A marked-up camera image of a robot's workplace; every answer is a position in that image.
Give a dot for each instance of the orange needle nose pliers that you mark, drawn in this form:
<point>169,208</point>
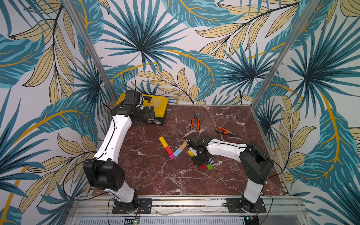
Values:
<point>224,131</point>

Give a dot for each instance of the silver aluminium corner post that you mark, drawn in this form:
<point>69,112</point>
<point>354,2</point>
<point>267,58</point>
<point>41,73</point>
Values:
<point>303,18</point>

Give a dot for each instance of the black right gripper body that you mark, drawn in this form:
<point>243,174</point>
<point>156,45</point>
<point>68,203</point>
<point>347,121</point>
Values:
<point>195,144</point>

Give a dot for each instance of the natural wood block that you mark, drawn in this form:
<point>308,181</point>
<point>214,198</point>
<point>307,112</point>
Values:
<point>183,145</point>

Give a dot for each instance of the yellow short block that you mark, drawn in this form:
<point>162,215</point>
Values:
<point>163,142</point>

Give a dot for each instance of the yellow black toolbox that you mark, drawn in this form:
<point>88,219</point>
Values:
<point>159,103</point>

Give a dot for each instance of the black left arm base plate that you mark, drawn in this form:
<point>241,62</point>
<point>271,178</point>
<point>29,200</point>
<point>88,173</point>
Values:
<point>142,206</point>

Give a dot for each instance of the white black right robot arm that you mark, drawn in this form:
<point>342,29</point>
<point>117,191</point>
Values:
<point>256,164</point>

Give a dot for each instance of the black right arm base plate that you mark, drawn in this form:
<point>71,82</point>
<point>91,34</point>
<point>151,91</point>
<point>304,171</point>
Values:
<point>241,205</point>

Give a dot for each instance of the yellow long block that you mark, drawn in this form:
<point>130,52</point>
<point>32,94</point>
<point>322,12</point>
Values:
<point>190,153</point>

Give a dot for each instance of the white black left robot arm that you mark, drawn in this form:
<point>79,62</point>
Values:
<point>103,171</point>

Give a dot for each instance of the aluminium front rail frame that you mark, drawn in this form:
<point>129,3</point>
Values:
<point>190,210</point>

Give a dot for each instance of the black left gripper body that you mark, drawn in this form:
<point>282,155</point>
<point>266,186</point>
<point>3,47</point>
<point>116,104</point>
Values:
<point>144,114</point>

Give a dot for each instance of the silver left corner post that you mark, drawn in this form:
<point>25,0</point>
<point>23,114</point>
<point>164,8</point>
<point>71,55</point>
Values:
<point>75,16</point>

